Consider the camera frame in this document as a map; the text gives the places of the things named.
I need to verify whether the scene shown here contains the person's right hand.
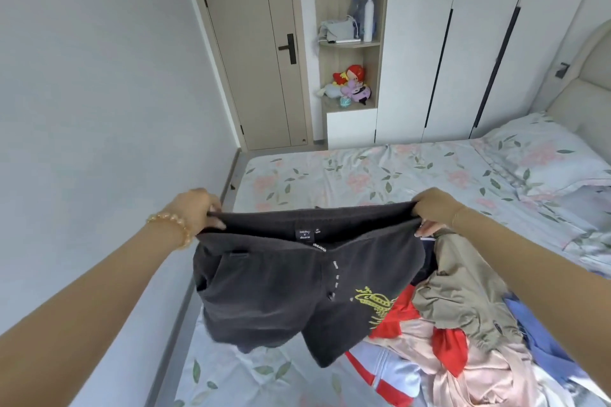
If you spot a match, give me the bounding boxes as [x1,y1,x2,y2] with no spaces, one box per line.
[411,188,467,238]

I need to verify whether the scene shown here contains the person's left hand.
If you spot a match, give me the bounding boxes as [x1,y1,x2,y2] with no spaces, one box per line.
[162,188,226,240]

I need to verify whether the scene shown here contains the dark grey shorts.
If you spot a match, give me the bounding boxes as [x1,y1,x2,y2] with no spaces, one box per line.
[193,202,426,369]

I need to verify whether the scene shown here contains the person's left forearm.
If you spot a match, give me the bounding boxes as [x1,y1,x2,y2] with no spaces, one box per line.
[0,218,192,407]

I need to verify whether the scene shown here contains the person's right forearm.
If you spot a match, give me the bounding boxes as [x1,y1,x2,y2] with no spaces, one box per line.
[451,206,611,369]

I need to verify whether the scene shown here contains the khaki garment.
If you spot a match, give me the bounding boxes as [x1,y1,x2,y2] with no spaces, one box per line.
[412,229,525,353]

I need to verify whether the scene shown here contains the floral bed sheet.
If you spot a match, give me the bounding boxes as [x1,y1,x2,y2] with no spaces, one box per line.
[173,132,611,407]

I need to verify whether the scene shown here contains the floral pillow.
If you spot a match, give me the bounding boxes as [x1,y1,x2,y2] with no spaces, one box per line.
[470,112,611,197]

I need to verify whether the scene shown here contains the pink garment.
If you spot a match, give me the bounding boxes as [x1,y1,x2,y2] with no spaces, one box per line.
[370,318,542,407]

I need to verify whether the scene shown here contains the white and red garment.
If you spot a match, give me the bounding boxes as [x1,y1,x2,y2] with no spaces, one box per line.
[345,340,432,407]

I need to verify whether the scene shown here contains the purple plush toy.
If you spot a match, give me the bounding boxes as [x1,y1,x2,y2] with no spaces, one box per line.
[340,80,371,105]

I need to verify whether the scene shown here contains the blue garment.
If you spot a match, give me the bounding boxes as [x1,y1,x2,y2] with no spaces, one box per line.
[503,294,589,386]

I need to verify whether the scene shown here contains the red plush toy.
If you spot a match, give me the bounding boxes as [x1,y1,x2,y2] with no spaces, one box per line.
[333,65,366,86]

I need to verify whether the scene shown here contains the beige wooden door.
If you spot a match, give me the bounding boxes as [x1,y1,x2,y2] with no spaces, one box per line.
[189,0,308,151]

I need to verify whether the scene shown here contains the white wardrobe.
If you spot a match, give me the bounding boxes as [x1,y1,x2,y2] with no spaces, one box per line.
[375,0,611,145]

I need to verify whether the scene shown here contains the beige padded headboard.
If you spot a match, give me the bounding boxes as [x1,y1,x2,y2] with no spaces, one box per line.
[530,19,611,151]

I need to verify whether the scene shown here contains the wooden open shelf unit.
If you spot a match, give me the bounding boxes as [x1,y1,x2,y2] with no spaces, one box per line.
[313,0,392,151]

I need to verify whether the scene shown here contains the grey pouch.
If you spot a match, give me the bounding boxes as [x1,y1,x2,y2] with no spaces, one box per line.
[318,18,361,44]

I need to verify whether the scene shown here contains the white bottle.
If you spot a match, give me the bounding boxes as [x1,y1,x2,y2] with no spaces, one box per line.
[363,0,375,43]

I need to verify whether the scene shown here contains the gold bead bracelet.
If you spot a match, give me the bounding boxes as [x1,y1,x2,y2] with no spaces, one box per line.
[146,212,194,250]

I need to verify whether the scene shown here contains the black door handle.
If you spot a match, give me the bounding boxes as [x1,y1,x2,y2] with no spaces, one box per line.
[278,33,298,65]

